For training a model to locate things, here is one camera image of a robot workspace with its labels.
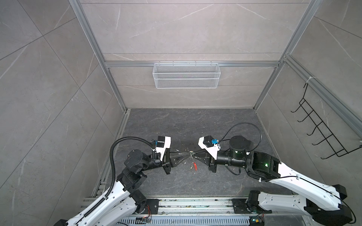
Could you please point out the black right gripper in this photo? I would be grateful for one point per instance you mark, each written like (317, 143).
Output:
(207, 160)

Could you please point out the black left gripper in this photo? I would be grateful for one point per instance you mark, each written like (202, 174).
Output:
(168, 157)

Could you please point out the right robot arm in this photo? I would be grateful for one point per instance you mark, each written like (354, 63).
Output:
(323, 203)

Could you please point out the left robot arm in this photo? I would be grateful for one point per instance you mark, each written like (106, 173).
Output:
(123, 198)

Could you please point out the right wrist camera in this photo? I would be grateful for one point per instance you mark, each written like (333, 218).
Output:
(210, 144)

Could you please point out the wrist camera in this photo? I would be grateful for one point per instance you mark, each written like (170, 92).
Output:
(159, 147)
(210, 144)

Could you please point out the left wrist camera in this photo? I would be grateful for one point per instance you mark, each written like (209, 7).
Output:
(159, 147)

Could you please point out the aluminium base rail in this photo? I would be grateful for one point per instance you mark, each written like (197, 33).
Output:
(195, 206)

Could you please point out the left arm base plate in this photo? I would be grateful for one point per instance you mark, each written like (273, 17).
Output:
(148, 207)

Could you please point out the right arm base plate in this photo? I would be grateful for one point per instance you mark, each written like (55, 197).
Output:
(242, 206)

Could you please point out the white wire mesh basket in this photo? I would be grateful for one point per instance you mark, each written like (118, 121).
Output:
(186, 75)

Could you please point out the black wire hook rack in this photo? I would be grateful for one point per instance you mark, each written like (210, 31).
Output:
(321, 126)

